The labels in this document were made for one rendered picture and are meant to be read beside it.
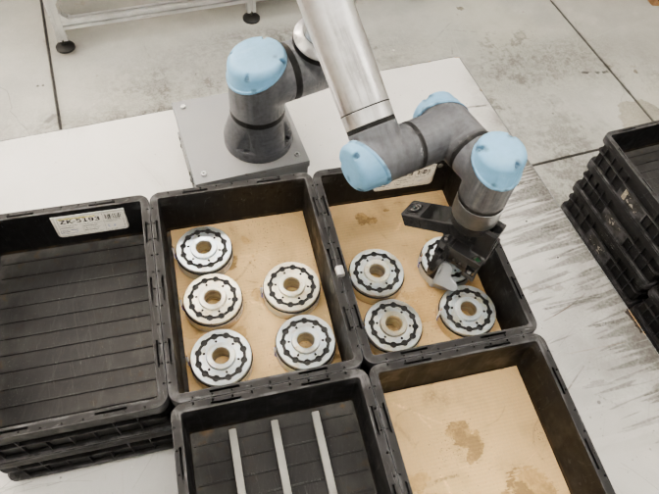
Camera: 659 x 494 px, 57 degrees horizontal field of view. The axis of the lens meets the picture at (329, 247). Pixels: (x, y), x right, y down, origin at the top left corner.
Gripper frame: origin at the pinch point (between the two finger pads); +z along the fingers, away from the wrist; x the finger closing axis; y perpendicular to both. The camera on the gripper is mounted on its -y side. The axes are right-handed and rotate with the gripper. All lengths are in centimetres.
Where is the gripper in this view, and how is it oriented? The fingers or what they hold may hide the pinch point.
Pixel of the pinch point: (436, 271)
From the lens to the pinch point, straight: 116.4
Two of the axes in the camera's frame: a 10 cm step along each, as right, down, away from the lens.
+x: 6.1, -6.4, 4.7
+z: -0.7, 5.5, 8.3
